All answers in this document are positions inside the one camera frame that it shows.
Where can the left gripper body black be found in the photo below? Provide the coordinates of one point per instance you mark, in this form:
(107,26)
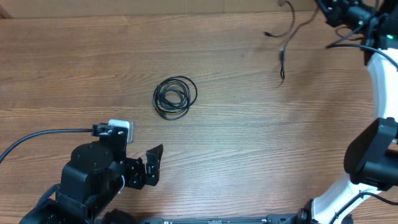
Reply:
(134,177)

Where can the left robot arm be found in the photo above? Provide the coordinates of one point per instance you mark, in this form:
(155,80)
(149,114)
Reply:
(94,175)

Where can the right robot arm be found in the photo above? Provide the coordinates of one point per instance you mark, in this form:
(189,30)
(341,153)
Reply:
(370,166)

